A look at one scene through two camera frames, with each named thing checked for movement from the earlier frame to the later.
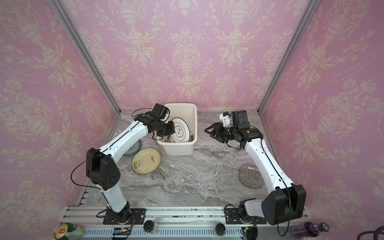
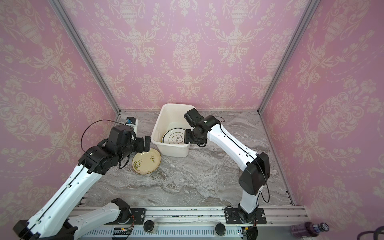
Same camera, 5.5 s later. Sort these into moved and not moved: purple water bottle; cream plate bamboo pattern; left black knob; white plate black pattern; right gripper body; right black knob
Moved: right gripper body; white plate black pattern
Not moved: purple water bottle; cream plate bamboo pattern; right black knob; left black knob
